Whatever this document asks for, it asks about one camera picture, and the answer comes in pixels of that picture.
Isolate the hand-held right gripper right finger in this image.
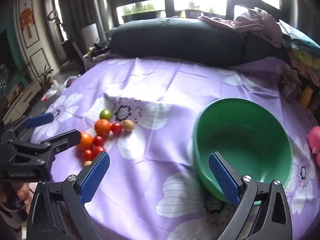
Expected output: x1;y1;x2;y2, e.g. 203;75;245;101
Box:
209;152;293;240

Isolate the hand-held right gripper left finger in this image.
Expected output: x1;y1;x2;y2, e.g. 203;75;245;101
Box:
26;152;110;240

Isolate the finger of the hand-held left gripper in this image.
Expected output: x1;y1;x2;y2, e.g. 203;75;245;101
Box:
10;129;82;165
4;113;54;140

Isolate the orange tomato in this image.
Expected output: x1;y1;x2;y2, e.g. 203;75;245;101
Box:
76;132;94;151

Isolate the large red-orange tomato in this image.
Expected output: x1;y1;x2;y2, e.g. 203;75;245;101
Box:
94;119;112;138

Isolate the green plastic bowl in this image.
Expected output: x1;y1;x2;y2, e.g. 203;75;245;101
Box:
192;98;293;207

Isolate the person's left hand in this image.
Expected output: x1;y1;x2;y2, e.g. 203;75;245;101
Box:
0;181;32;210

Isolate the white low cabinet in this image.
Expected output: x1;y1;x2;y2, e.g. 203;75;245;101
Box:
2;80;42;123

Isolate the white plastic bag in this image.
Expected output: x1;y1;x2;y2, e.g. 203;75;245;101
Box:
41;79;68;100

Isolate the potted green plant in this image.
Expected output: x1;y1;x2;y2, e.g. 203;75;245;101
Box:
37;64;54;87

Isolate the brown longan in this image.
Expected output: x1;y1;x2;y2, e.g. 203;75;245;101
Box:
122;120;135;132

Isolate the white panelled door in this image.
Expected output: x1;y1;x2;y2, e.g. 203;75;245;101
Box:
14;0;62;80

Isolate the dark cloth pile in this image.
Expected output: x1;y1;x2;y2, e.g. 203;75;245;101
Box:
84;39;113;63

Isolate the white air purifier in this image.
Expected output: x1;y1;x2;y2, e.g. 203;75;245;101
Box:
81;24;101;48

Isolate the pink pig toy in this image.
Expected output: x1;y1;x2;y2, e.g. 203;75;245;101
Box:
307;126;320;167

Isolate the purple floral bedsheet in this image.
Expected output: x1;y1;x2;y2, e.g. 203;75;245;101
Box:
30;56;320;240

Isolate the red paper door decoration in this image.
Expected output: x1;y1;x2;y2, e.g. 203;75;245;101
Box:
20;2;34;38

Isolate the yellow bottle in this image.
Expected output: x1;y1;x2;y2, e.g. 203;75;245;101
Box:
300;86;313;109

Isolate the dark curtain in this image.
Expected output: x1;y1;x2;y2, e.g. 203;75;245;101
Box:
56;0;110;40

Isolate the short dark sofa cushion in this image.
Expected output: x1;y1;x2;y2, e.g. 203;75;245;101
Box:
241;30;292;68

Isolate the long dark sofa cushion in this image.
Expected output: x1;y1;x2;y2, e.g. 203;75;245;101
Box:
109;17;245;67

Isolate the colourful folded blanket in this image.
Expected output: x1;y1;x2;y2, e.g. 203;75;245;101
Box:
277;20;320;125

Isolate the pink clothes pile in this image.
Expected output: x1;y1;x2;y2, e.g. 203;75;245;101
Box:
197;7;284;47

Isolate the round dark plant pot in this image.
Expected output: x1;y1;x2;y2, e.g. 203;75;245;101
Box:
184;9;202;18

